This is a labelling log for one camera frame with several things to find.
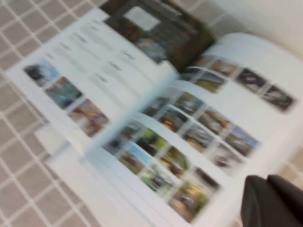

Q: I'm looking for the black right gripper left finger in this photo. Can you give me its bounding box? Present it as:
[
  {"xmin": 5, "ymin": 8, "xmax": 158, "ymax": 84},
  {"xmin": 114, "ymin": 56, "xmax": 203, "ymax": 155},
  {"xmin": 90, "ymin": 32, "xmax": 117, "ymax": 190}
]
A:
[{"xmin": 240, "ymin": 175, "xmax": 303, "ymax": 227}]

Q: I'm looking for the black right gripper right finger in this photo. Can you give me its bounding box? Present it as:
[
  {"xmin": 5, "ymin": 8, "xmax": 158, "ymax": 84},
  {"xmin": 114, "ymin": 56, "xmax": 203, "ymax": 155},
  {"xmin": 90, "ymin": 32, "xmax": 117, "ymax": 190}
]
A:
[{"xmin": 267, "ymin": 174, "xmax": 303, "ymax": 207}]

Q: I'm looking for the white printed book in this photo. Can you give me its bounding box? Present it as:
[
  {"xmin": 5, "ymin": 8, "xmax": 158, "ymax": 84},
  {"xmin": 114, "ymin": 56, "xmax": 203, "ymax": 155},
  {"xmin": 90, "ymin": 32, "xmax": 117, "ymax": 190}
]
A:
[{"xmin": 4, "ymin": 0, "xmax": 303, "ymax": 227}]

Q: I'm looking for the white booklet stack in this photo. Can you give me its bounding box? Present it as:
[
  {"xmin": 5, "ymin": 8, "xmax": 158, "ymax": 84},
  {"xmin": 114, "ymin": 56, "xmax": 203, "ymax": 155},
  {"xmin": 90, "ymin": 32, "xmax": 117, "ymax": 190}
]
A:
[{"xmin": 45, "ymin": 151, "xmax": 152, "ymax": 227}]

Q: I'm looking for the white loose paper sheet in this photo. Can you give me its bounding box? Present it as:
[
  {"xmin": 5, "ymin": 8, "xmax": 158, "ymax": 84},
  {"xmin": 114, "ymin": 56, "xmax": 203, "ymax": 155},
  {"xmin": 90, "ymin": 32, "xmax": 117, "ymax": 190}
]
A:
[{"xmin": 33, "ymin": 122, "xmax": 86, "ymax": 166}]

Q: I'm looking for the grey checked tablecloth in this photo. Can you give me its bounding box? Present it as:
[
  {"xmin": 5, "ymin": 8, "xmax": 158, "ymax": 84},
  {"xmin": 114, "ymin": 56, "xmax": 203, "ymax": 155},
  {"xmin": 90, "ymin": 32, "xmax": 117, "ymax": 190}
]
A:
[{"xmin": 0, "ymin": 0, "xmax": 303, "ymax": 227}]

